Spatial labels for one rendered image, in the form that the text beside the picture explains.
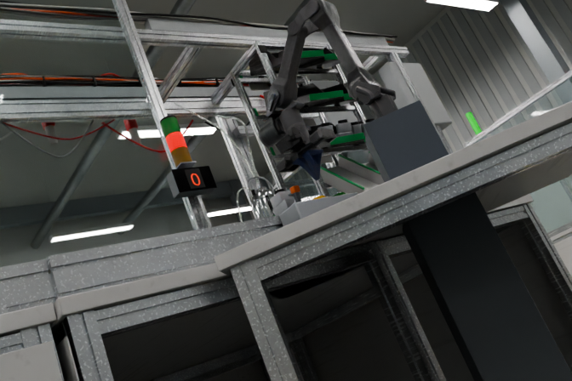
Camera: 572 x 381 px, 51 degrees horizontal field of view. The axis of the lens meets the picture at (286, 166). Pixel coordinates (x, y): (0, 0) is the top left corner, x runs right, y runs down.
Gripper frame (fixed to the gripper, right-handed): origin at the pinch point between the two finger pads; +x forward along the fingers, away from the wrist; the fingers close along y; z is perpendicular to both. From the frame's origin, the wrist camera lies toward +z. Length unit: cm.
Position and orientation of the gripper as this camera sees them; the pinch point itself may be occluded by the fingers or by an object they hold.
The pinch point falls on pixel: (312, 167)
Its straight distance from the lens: 157.6
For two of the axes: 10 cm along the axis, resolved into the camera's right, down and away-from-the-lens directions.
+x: 3.6, 8.7, -3.3
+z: -7.2, 0.4, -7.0
